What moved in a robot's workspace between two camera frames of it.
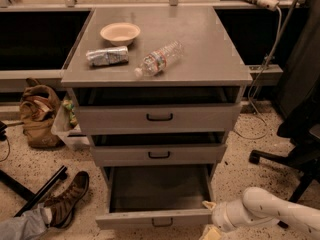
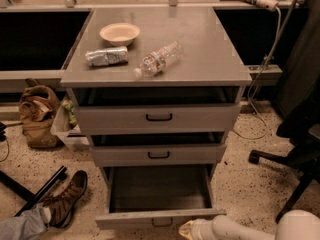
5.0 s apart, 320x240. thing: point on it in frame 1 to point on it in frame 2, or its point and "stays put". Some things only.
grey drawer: x=149 y=197 stays put
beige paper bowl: x=120 y=33 stays put
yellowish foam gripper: x=219 y=214 to x=202 y=230
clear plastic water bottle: x=155 y=62 stays put
